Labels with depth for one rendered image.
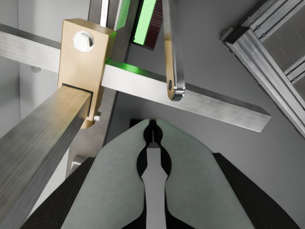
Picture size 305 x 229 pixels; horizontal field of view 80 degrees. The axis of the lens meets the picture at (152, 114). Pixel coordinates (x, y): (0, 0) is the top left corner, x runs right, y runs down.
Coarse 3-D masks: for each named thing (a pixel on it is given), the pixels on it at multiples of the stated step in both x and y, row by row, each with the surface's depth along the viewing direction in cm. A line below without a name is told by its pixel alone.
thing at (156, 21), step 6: (156, 6) 31; (156, 12) 31; (162, 12) 31; (156, 18) 32; (150, 24) 32; (156, 24) 32; (150, 30) 33; (156, 30) 33; (150, 36) 33; (156, 36) 33; (150, 42) 34
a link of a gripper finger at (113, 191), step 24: (144, 120) 12; (120, 144) 10; (144, 144) 10; (96, 168) 8; (120, 168) 8; (144, 168) 10; (96, 192) 7; (120, 192) 7; (144, 192) 7; (72, 216) 6; (96, 216) 6; (120, 216) 6; (144, 216) 7
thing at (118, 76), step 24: (0, 24) 22; (0, 48) 21; (24, 48) 21; (48, 48) 21; (120, 72) 23; (144, 72) 24; (144, 96) 24; (192, 96) 25; (216, 96) 26; (240, 120) 27; (264, 120) 27
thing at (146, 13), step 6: (144, 0) 30; (150, 0) 30; (144, 6) 31; (150, 6) 31; (144, 12) 31; (150, 12) 31; (144, 18) 32; (150, 18) 32; (138, 24) 32; (144, 24) 32; (138, 30) 33; (144, 30) 33; (138, 36) 33; (144, 36) 33; (138, 42) 34
